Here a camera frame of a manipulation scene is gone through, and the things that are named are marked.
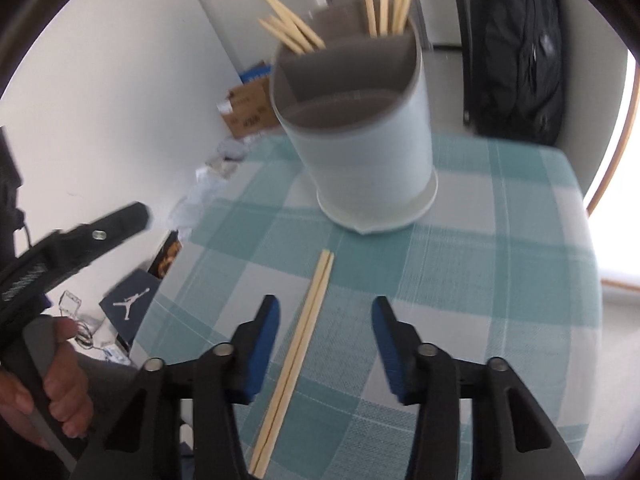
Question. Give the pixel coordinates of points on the black backpack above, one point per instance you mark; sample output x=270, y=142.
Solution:
x=517, y=69

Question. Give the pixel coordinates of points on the person left hand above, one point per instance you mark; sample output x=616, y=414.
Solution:
x=66, y=385

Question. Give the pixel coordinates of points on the brown cardboard box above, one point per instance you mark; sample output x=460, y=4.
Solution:
x=248, y=110

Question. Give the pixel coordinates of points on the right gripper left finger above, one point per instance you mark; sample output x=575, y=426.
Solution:
x=139, y=438

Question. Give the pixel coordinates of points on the white plastic bag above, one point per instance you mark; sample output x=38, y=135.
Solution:
x=210, y=181

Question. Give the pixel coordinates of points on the teal checkered tablecloth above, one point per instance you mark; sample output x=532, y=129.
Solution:
x=501, y=265

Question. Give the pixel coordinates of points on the blue cardboard box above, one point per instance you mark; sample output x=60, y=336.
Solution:
x=259, y=70

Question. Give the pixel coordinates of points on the white utensil holder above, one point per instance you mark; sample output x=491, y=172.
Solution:
x=357, y=115

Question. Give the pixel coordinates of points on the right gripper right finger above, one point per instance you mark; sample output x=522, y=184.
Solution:
x=513, y=438

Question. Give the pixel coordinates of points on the navy Jordan shoe box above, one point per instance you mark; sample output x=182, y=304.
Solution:
x=126, y=304

